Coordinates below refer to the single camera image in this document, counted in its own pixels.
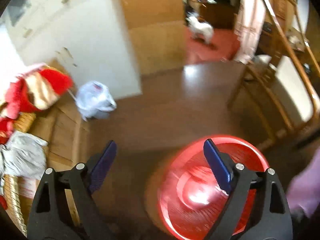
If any wooden low cabinet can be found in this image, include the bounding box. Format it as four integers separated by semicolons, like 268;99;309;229
15;60;91;228

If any white cupboard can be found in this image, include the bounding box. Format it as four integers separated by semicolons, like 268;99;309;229
1;0;142;99

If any white dog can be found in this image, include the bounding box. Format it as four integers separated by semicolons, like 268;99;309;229
186;13;214;44

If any pink floral curtain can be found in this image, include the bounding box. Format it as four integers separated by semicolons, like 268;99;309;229
234;0;266;64

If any white plastic bag on floor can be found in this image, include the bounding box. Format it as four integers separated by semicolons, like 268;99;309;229
75;81;117;121

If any purple tablecloth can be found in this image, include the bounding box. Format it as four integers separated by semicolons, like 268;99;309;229
286;148;320;218

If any red plastic waste basket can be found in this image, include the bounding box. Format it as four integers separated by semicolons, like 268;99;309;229
158;135;269;239

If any grey cloth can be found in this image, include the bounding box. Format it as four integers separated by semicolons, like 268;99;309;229
1;131;48;180

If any red and gold blanket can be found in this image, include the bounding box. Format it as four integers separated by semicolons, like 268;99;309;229
1;63;73;144

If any wooden rattan chair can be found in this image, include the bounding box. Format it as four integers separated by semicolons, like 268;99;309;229
228;0;319;150

